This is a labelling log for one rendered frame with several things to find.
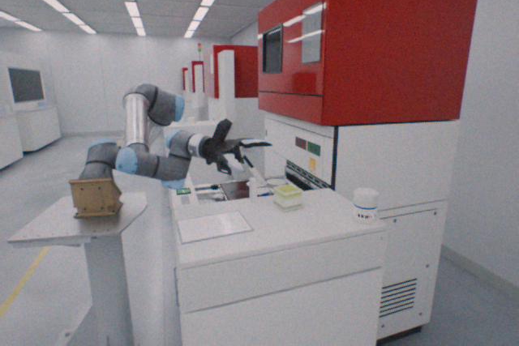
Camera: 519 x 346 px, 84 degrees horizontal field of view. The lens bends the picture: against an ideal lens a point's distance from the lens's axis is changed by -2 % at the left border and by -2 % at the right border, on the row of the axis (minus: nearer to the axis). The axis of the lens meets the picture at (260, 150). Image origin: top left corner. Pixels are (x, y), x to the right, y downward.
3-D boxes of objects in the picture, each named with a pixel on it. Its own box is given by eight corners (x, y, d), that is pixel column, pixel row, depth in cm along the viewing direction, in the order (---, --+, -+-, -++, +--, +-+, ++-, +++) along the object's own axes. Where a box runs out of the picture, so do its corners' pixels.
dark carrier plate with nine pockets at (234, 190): (283, 177, 157) (283, 176, 157) (315, 201, 125) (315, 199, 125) (220, 184, 146) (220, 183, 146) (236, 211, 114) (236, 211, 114)
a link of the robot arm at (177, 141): (177, 154, 103) (183, 130, 104) (199, 160, 98) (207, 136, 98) (160, 150, 96) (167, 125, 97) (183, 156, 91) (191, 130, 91)
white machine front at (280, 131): (268, 168, 200) (268, 109, 191) (332, 219, 125) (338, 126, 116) (263, 168, 199) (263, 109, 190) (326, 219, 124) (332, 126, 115)
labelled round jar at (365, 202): (366, 213, 97) (368, 186, 95) (380, 222, 90) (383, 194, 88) (347, 216, 95) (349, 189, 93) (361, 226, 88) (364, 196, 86)
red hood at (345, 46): (355, 106, 212) (360, 19, 199) (460, 119, 137) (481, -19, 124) (257, 109, 189) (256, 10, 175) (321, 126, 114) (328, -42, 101)
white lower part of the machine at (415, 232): (344, 256, 240) (351, 160, 222) (429, 335, 164) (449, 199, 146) (263, 274, 218) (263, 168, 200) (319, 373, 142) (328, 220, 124)
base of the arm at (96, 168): (71, 178, 122) (76, 158, 127) (82, 192, 134) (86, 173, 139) (110, 177, 126) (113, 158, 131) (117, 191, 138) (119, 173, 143)
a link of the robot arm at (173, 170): (146, 181, 95) (155, 148, 96) (178, 187, 102) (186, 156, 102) (152, 185, 89) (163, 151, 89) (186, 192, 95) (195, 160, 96)
